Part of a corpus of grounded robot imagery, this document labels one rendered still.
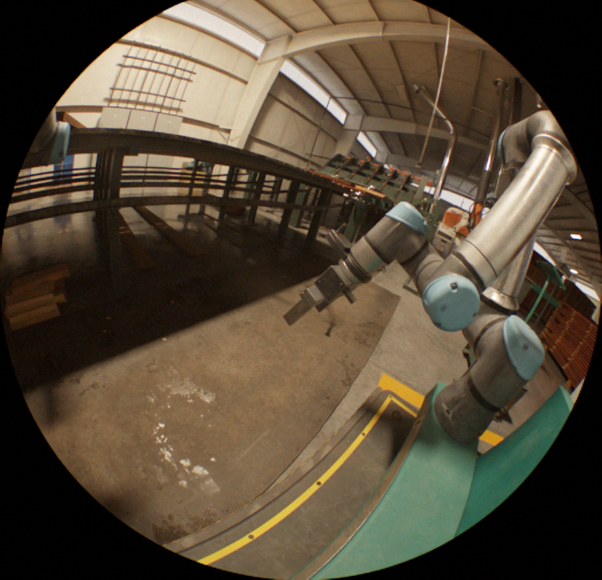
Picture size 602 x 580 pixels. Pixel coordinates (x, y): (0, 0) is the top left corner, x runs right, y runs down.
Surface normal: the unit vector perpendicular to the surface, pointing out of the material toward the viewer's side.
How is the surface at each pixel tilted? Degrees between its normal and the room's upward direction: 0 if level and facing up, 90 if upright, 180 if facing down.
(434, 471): 0
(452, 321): 90
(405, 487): 0
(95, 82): 90
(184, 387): 0
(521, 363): 87
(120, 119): 90
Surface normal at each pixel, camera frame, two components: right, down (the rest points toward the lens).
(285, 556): 0.28, -0.86
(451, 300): -0.32, 0.33
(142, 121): 0.79, 0.46
